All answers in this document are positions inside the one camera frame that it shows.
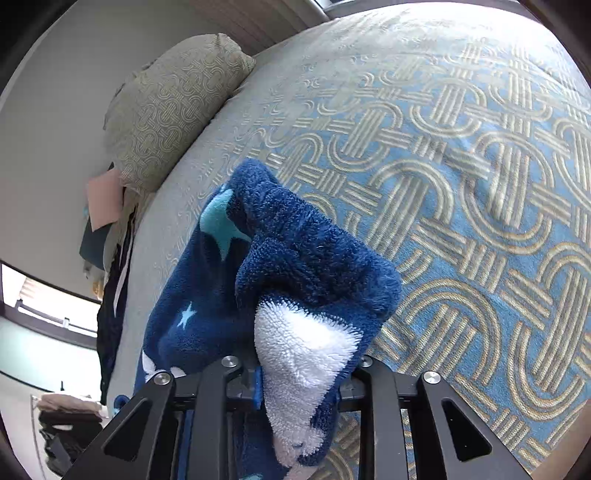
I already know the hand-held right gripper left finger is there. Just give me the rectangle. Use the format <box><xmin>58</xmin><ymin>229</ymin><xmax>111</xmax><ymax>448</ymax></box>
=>
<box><xmin>62</xmin><ymin>355</ymin><xmax>265</xmax><ymax>480</ymax></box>

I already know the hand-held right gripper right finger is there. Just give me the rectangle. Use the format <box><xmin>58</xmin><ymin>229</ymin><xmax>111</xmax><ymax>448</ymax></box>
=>
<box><xmin>339</xmin><ymin>355</ymin><xmax>546</xmax><ymax>480</ymax></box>

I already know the blue Mickey star fleece blanket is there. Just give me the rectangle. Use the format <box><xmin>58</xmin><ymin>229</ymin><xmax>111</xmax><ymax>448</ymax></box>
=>
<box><xmin>113</xmin><ymin>158</ymin><xmax>404</xmax><ymax>480</ymax></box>

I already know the black garment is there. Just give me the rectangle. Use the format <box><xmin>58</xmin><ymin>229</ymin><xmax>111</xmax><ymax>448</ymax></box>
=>
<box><xmin>96</xmin><ymin>208</ymin><xmax>139</xmax><ymax>403</ymax></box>

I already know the dark blue headboard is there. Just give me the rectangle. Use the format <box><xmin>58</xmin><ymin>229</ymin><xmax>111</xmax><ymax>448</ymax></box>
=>
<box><xmin>79</xmin><ymin>226</ymin><xmax>110</xmax><ymax>273</ymax></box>

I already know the bed with patterned sheet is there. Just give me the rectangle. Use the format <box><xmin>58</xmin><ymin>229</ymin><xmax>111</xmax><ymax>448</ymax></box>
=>
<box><xmin>99</xmin><ymin>0</ymin><xmax>591</xmax><ymax>480</ymax></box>

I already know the pink pillow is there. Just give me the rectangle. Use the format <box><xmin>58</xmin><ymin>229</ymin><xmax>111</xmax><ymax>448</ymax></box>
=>
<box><xmin>88</xmin><ymin>168</ymin><xmax>124</xmax><ymax>232</ymax></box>

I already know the large patterned pillow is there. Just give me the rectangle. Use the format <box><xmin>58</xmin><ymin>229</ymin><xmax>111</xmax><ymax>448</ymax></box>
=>
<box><xmin>102</xmin><ymin>33</ymin><xmax>256</xmax><ymax>192</ymax></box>

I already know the beige curtain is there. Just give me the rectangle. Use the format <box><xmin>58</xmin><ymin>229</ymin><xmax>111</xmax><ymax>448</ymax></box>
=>
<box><xmin>222</xmin><ymin>0</ymin><xmax>334</xmax><ymax>57</ymax></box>

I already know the dark door frame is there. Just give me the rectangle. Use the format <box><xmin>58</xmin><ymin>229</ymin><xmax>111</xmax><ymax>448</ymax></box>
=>
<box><xmin>0</xmin><ymin>262</ymin><xmax>101</xmax><ymax>352</ymax></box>

